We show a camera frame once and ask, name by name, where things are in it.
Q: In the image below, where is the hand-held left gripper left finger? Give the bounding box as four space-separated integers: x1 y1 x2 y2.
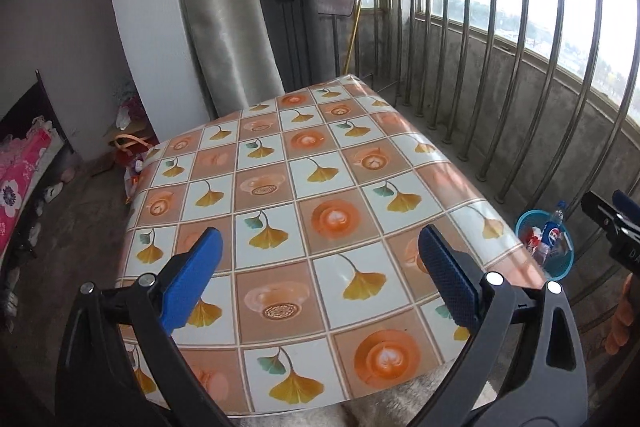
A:
54 227 236 427

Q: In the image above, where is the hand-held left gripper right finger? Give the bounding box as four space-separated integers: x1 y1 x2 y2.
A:
407 224 590 427

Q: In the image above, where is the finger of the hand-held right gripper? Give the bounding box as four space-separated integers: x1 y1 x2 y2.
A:
581 191 623 233
612 189 640 228

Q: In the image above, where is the crushed plastic bottle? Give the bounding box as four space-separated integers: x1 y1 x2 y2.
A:
542 201 568 260

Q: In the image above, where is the blue plastic basket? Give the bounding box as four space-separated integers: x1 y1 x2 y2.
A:
515 207 576 282

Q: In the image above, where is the person's right hand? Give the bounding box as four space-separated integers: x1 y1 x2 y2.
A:
604 274 637 356

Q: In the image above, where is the row of shoes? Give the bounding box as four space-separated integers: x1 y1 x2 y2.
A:
0 167 71 318

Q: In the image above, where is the white fluffy chair cushion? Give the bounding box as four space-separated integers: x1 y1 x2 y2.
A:
235 357 496 427

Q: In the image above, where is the pink floral blanket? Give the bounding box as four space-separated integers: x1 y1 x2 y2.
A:
0 127 66 238

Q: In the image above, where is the dark bed headboard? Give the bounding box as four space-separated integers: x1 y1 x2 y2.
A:
0 69 76 152

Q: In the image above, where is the dark folding chair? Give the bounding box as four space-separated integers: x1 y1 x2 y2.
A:
257 0 336 90

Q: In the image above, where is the grey curtain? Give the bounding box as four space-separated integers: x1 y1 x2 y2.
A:
172 0 283 120

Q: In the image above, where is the orange handled bag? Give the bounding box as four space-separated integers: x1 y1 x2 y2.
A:
112 132 158 168

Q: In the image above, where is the yellow broom handle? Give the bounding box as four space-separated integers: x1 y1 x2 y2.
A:
342 0 365 75

